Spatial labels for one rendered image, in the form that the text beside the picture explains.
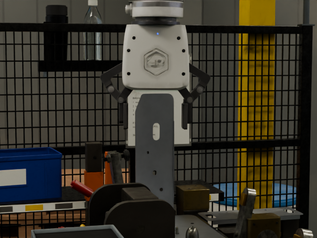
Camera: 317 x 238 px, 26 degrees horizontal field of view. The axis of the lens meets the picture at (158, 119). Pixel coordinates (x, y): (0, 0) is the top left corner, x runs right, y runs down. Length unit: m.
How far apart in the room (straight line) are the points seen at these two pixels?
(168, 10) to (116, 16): 3.19
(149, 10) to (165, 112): 0.99
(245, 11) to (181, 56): 1.41
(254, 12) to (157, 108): 0.61
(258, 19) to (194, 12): 1.58
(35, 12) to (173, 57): 3.22
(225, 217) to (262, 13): 0.80
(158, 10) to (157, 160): 1.02
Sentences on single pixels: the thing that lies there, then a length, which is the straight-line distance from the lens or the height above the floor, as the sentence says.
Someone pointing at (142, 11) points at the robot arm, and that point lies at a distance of 1.02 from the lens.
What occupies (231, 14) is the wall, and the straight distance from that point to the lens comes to 4.30.
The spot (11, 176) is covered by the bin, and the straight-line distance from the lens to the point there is 2.02.
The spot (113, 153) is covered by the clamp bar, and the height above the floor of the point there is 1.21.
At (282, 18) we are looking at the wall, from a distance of 4.37.
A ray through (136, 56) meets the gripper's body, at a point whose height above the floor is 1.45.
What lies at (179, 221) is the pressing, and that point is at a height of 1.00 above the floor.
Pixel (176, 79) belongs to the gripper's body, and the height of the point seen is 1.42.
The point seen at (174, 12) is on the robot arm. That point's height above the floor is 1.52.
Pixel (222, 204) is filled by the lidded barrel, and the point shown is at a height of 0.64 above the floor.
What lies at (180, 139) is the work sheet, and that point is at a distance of 2.30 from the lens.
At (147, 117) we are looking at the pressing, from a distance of 1.97.
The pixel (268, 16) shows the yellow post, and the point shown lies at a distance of 2.43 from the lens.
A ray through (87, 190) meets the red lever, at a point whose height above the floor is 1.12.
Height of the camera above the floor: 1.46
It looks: 5 degrees down
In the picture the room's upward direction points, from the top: straight up
